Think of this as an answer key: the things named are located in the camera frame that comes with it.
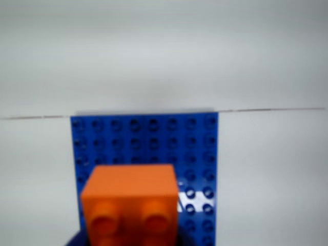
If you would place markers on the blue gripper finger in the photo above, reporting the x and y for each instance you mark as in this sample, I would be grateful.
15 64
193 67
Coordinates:
185 238
77 238

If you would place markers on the orange 2x4 brick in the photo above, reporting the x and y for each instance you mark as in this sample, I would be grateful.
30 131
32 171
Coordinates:
130 200

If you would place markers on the white table cover sheet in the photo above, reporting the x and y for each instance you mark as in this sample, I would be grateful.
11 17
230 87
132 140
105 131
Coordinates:
269 192

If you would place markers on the blue 8x8 baseplate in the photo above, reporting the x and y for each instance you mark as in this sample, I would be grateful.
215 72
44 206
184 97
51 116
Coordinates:
143 138

